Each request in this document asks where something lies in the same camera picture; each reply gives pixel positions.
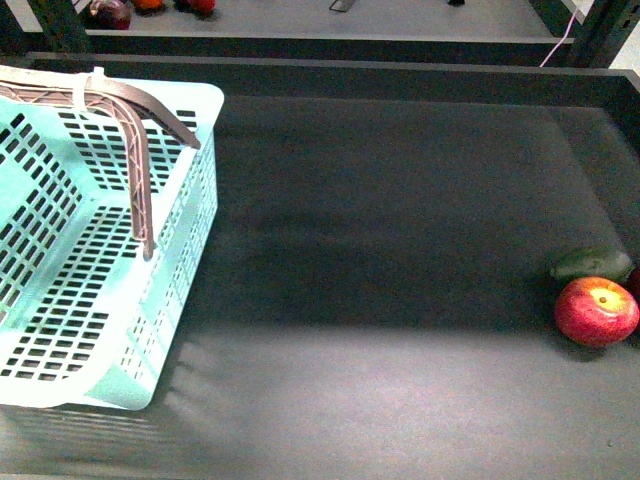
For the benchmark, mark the brown front basket handle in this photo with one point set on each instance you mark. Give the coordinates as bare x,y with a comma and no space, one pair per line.
135,141

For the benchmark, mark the brown basket handle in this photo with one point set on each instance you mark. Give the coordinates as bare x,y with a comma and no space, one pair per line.
135,141
141,100

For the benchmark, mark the light blue plastic basket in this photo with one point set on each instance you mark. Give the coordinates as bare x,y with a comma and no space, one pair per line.
85,319

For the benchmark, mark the red yellow apple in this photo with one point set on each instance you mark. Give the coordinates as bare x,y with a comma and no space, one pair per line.
596,312

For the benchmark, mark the red fruit on shelf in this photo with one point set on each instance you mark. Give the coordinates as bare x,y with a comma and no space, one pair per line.
199,7

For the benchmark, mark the green avocado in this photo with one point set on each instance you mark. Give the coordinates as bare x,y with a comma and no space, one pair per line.
603,261

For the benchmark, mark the white zip tie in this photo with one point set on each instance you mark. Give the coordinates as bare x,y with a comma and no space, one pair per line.
79,87

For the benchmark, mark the orange fruit on shelf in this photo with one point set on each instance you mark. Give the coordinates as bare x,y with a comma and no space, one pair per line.
146,6

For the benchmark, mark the dark purple fruit on shelf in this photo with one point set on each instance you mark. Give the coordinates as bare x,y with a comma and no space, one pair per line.
110,14

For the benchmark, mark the dark red fruit at edge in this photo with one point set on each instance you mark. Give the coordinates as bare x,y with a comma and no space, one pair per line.
633,283

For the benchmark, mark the black shelf frame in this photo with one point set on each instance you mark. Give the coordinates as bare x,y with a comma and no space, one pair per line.
252,66

